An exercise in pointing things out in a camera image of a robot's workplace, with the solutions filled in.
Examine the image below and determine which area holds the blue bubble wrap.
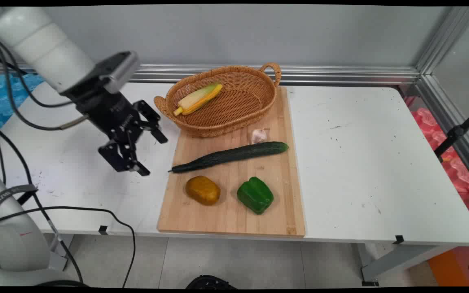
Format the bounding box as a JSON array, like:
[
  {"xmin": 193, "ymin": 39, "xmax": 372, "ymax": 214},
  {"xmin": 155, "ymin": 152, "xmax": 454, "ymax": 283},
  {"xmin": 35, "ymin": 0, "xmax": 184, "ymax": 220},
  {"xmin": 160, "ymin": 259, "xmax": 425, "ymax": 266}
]
[{"xmin": 0, "ymin": 72, "xmax": 46, "ymax": 143}]

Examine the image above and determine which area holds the long black hanging cable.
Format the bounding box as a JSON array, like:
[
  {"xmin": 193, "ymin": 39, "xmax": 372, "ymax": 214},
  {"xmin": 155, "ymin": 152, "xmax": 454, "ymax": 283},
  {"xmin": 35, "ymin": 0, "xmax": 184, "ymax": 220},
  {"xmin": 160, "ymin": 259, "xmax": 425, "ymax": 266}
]
[{"xmin": 0, "ymin": 120, "xmax": 84, "ymax": 285}]

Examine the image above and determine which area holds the short aluminium frame rail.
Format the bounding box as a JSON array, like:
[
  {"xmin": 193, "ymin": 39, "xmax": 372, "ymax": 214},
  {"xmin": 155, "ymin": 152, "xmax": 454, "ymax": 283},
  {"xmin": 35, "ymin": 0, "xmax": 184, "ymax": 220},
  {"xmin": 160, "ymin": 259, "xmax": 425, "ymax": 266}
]
[{"xmin": 416, "ymin": 74, "xmax": 469, "ymax": 188}]

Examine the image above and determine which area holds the bamboo cutting board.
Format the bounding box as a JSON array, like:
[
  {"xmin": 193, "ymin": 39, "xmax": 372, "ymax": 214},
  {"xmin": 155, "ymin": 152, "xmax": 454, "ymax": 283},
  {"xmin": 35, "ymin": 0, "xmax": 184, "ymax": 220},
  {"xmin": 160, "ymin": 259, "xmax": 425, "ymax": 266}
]
[{"xmin": 157, "ymin": 86, "xmax": 306, "ymax": 238}]

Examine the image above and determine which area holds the black cable looping below table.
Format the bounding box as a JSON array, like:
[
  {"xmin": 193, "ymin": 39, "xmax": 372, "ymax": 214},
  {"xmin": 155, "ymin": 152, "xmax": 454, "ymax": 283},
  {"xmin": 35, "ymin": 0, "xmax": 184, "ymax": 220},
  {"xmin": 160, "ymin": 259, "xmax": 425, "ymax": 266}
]
[{"xmin": 0, "ymin": 206, "xmax": 137, "ymax": 288}]

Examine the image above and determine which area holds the black round floor object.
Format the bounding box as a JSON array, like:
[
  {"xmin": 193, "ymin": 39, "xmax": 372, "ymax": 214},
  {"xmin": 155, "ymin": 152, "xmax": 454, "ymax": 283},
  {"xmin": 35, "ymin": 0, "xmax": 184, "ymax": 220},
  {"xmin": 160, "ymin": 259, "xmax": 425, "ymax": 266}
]
[{"xmin": 185, "ymin": 275, "xmax": 238, "ymax": 289}]

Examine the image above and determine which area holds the aluminium frame post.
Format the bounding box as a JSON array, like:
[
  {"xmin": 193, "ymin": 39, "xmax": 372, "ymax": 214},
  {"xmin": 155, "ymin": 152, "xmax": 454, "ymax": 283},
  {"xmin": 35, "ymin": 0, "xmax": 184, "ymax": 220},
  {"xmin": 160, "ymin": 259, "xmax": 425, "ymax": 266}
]
[{"xmin": 416, "ymin": 6, "xmax": 469, "ymax": 76}]

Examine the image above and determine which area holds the orange floor mat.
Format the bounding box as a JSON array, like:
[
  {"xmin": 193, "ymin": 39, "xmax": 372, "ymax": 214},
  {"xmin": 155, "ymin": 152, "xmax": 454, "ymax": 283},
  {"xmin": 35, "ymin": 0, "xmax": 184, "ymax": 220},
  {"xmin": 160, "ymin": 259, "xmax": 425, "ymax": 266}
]
[{"xmin": 427, "ymin": 248, "xmax": 469, "ymax": 287}]

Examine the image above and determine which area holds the dark green cucumber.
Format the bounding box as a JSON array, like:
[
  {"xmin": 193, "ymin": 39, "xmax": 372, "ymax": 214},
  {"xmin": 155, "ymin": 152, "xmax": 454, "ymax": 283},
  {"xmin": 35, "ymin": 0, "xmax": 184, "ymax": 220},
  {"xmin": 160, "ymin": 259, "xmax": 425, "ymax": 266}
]
[{"xmin": 168, "ymin": 141, "xmax": 289, "ymax": 174}]

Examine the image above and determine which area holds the black tripod stand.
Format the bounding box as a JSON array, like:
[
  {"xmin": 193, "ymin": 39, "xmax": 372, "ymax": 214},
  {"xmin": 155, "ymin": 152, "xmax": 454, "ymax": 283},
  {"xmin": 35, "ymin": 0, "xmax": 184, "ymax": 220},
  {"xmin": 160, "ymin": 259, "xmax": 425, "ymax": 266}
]
[{"xmin": 434, "ymin": 104, "xmax": 469, "ymax": 163}]

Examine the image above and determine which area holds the grey metal table leg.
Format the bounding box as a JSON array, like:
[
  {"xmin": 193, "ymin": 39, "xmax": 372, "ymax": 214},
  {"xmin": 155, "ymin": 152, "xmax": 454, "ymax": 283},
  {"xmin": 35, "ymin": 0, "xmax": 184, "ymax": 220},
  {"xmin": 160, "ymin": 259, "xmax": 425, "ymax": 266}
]
[{"xmin": 358, "ymin": 243, "xmax": 460, "ymax": 286}]

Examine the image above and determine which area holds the white table leg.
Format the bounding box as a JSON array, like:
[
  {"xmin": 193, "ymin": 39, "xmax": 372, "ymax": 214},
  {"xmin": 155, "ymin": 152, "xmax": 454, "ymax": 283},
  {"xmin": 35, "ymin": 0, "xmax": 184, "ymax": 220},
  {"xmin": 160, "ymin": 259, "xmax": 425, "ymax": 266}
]
[{"xmin": 48, "ymin": 234, "xmax": 75, "ymax": 272}]

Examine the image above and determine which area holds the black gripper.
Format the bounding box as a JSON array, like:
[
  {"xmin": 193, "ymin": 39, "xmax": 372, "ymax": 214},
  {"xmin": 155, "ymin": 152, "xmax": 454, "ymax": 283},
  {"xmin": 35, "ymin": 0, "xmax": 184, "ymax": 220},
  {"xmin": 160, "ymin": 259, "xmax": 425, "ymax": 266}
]
[{"xmin": 61, "ymin": 77, "xmax": 169, "ymax": 177}]

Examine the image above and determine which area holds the pink bubble wrap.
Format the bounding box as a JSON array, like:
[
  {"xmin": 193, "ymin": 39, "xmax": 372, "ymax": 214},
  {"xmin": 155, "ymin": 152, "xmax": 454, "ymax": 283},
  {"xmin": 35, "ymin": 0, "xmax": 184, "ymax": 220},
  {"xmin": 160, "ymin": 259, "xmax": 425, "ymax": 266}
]
[{"xmin": 411, "ymin": 107, "xmax": 469, "ymax": 192}]

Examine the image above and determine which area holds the corn cob with husk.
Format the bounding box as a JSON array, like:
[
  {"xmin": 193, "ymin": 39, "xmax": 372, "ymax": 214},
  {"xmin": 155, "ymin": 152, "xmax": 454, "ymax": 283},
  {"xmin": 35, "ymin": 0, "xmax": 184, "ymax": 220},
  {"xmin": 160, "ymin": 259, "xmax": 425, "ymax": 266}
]
[{"xmin": 173, "ymin": 83, "xmax": 223, "ymax": 117}]

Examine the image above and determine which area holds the long aluminium frame rail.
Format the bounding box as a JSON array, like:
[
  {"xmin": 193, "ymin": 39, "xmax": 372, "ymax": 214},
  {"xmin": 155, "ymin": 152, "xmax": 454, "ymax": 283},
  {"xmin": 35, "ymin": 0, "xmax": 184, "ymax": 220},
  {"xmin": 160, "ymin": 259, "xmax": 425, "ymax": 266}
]
[{"xmin": 0, "ymin": 63, "xmax": 422, "ymax": 86}]

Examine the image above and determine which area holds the green bell pepper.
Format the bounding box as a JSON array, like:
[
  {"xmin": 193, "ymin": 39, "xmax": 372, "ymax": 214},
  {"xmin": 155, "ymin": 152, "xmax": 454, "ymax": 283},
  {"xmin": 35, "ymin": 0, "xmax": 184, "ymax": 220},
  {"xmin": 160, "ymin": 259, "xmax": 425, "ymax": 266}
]
[{"xmin": 237, "ymin": 176, "xmax": 274, "ymax": 215}]

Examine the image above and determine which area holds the woven wicker basket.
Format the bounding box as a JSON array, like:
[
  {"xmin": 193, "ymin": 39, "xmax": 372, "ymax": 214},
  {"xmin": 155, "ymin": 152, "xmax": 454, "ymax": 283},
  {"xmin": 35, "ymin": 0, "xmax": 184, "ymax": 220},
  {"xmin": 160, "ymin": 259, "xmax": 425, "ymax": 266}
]
[{"xmin": 153, "ymin": 62, "xmax": 282, "ymax": 138}]

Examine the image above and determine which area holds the thick black gripper cable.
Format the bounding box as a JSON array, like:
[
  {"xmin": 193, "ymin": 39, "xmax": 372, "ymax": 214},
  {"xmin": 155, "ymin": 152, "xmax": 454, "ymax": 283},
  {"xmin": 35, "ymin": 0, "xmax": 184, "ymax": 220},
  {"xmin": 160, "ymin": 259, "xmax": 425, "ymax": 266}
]
[{"xmin": 0, "ymin": 33, "xmax": 91, "ymax": 131}]

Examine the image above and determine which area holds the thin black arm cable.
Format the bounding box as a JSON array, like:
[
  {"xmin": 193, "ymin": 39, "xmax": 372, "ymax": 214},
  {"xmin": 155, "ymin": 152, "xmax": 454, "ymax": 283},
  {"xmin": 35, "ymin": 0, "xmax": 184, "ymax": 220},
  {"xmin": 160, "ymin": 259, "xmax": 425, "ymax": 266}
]
[{"xmin": 0, "ymin": 41, "xmax": 74, "ymax": 109}]

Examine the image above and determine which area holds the grey printed cable strap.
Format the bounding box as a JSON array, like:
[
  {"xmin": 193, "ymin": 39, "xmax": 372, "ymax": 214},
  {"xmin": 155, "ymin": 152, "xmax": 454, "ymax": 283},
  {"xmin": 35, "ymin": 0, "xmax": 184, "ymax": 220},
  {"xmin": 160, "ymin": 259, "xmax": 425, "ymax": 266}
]
[{"xmin": 0, "ymin": 184, "xmax": 39, "ymax": 217}]

